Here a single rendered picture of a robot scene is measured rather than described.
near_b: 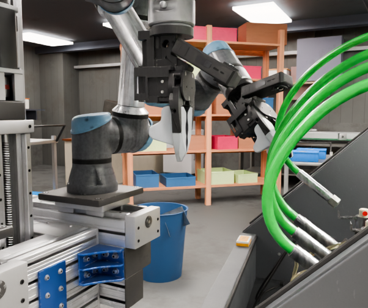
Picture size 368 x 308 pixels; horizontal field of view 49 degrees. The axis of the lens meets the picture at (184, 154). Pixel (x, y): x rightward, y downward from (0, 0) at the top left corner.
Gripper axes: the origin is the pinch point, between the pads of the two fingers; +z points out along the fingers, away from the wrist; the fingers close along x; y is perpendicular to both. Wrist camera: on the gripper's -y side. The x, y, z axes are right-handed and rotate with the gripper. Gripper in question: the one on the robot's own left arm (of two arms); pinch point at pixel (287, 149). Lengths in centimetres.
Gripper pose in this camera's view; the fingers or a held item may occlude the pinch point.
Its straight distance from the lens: 84.9
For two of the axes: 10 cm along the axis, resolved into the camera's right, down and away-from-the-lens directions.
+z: 3.5, 7.6, -5.5
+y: -6.0, 6.3, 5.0
